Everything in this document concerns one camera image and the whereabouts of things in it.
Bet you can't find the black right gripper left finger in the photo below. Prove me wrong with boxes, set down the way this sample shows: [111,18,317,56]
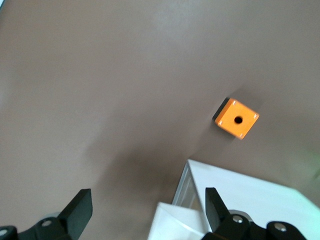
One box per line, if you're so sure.
[0,188,94,240]

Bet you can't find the orange box with hole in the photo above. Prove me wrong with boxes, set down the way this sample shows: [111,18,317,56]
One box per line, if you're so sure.
[213,97,260,141]

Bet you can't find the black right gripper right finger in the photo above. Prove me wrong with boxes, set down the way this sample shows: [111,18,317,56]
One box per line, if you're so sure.
[201,186,305,240]

